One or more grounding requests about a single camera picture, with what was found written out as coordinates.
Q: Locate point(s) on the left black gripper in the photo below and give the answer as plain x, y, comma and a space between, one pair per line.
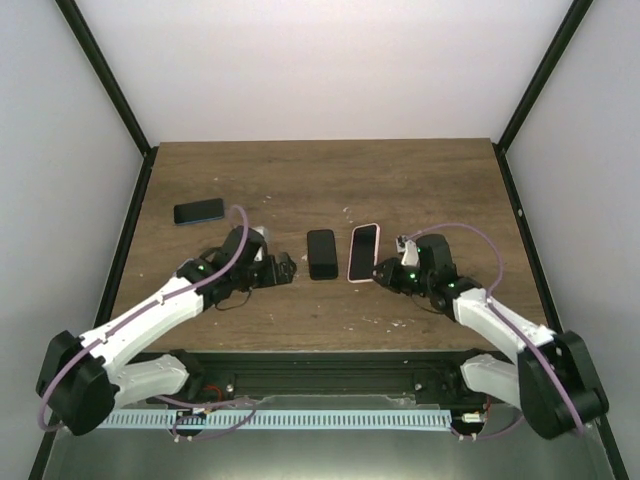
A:
271, 279

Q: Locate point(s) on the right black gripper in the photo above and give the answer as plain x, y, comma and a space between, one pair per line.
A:
390, 278

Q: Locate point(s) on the bare black phone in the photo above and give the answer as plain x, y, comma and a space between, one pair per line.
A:
362, 252

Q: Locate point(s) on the pink phone case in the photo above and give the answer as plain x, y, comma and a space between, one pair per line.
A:
378, 240

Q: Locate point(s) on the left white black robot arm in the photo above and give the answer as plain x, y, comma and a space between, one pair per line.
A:
84, 378

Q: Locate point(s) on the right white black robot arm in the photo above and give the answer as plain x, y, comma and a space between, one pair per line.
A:
550, 377

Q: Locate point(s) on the black phone in blue case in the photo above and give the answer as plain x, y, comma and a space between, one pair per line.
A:
199, 211

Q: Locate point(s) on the metal sheet panel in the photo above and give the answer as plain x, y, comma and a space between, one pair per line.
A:
148, 454

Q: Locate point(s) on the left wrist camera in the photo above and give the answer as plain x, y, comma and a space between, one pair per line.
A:
263, 250

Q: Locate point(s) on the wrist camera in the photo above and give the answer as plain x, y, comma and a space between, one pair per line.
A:
263, 250
428, 252

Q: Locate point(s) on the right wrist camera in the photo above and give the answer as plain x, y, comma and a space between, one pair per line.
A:
428, 252

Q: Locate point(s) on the black aluminium frame rail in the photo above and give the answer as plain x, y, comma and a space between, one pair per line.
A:
434, 376

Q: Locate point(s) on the light blue slotted cable duct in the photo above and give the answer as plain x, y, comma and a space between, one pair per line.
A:
410, 420

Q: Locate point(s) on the right black frame post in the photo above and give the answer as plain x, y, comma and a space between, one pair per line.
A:
553, 54

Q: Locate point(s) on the black frame post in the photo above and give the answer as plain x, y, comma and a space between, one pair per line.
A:
92, 51
553, 54

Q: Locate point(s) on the left black frame post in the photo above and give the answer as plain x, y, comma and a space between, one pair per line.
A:
92, 51

